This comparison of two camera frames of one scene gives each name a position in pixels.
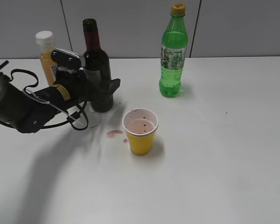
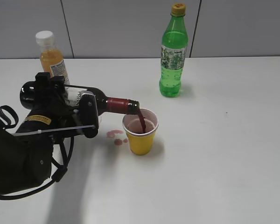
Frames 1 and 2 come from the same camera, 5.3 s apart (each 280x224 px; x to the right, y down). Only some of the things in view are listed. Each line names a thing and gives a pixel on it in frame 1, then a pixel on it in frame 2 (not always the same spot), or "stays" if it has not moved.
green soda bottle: (174, 42) stays
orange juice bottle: (45, 40) stays
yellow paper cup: (140, 124) stays
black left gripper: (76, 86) -> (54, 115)
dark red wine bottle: (97, 69) -> (105, 104)
